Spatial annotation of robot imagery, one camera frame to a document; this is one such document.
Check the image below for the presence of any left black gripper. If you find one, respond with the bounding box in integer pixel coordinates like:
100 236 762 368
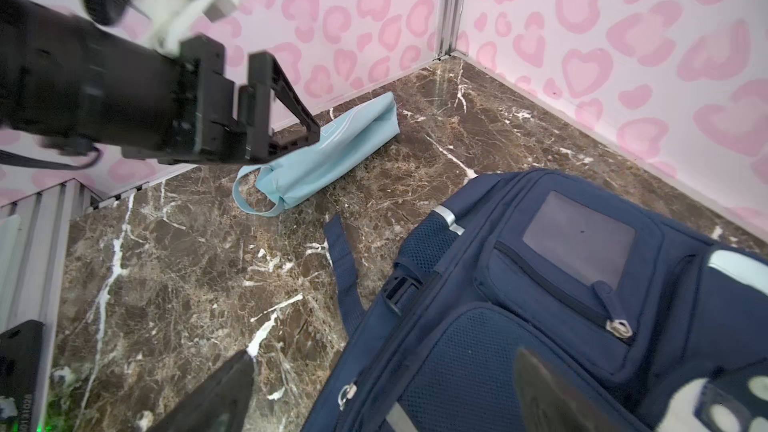
1 0 320 164

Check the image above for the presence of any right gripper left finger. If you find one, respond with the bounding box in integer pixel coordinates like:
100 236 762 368
148 349 255 432

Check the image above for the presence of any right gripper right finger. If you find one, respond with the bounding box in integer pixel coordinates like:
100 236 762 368
513 348 626 431

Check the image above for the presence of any light teal pencil pouch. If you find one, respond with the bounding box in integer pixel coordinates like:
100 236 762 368
232 92 400 217

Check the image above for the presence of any navy blue student backpack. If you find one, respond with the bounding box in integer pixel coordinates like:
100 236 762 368
304 169 767 431

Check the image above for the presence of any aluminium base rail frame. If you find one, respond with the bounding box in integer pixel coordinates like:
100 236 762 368
0 178 103 432

